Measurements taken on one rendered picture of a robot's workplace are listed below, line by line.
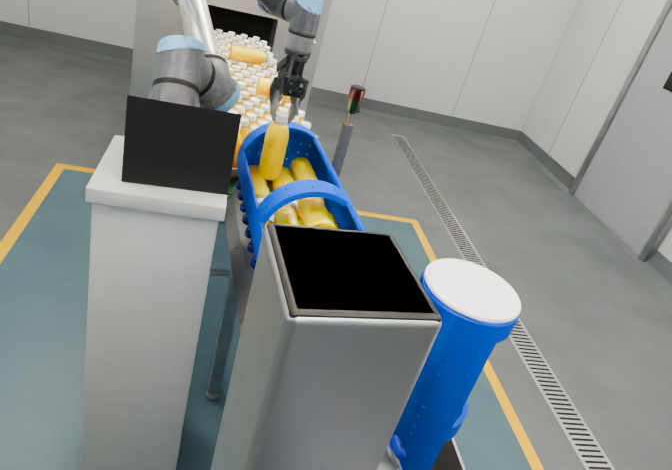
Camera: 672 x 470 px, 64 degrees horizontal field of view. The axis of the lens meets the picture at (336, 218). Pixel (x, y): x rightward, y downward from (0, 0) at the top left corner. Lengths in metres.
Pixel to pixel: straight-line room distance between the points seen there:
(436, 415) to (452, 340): 0.27
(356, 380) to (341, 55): 6.00
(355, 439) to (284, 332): 0.07
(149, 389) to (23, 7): 5.11
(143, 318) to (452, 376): 0.85
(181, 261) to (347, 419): 1.24
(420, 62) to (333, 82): 1.00
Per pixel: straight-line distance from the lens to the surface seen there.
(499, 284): 1.64
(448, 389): 1.61
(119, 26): 6.20
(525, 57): 6.83
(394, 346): 0.20
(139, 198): 1.35
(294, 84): 1.52
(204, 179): 1.38
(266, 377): 0.20
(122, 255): 1.46
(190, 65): 1.44
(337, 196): 1.35
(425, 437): 1.74
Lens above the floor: 1.81
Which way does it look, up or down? 28 degrees down
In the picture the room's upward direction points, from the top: 16 degrees clockwise
